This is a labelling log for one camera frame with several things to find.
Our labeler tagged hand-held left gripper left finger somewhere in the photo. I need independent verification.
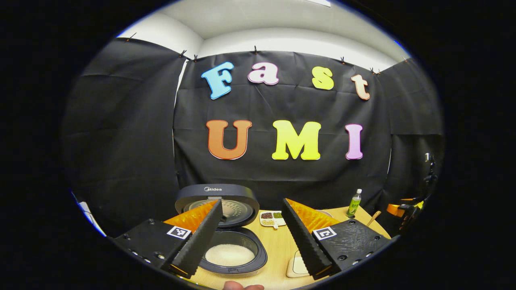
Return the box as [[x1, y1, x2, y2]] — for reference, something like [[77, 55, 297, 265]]
[[113, 199, 223, 278]]

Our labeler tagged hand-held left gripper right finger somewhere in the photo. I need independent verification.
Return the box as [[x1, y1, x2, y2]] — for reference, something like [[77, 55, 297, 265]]
[[281, 198, 392, 280]]

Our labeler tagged white rice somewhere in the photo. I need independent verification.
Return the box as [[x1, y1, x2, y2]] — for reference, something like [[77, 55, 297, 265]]
[[205, 244, 256, 267]]

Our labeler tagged dark grey rice cooker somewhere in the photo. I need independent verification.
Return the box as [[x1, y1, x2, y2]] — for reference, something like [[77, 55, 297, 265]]
[[175, 184, 268, 278]]

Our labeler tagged clear plastic box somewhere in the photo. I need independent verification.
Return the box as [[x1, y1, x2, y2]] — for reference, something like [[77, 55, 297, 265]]
[[286, 250, 311, 278]]

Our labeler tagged white divided bean dish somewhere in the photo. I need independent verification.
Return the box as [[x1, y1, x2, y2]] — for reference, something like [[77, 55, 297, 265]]
[[259, 211, 287, 230]]

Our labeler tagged green drink bottle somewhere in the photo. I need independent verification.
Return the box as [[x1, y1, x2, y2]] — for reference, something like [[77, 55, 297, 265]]
[[347, 189, 362, 219]]

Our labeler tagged white plastic equipment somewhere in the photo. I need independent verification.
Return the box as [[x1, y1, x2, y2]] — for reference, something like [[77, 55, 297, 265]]
[[73, 193, 106, 237]]

